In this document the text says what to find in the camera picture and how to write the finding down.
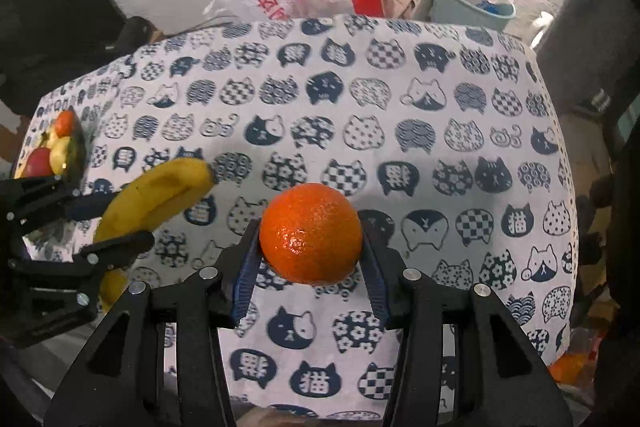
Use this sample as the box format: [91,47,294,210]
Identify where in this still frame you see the white kettle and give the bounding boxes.
[530,11,556,48]

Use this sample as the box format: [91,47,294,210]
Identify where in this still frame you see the light blue trash bin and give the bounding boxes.
[430,0,516,32]

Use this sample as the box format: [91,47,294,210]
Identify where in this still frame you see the yellow banana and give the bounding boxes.
[92,158,216,313]

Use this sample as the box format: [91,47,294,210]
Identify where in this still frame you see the grey clothes on chair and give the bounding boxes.
[537,0,640,118]

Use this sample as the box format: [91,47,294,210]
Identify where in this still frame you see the green glass plate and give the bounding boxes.
[12,109,87,188]

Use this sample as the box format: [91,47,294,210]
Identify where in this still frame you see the cat print tablecloth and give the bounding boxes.
[12,16,581,423]

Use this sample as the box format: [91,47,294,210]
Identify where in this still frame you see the black panel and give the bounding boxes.
[0,0,126,118]

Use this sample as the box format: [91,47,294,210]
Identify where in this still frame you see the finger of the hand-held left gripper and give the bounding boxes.
[30,179,121,228]
[75,229,156,278]

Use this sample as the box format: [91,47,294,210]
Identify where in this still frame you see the black speaker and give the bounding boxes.
[112,17,156,52]

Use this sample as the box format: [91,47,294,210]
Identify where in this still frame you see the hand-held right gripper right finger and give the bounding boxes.
[357,217,571,427]

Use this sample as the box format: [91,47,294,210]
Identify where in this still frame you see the orange packet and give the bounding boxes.
[550,349,601,383]

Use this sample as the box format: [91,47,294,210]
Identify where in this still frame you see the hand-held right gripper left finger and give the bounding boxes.
[45,217,263,427]

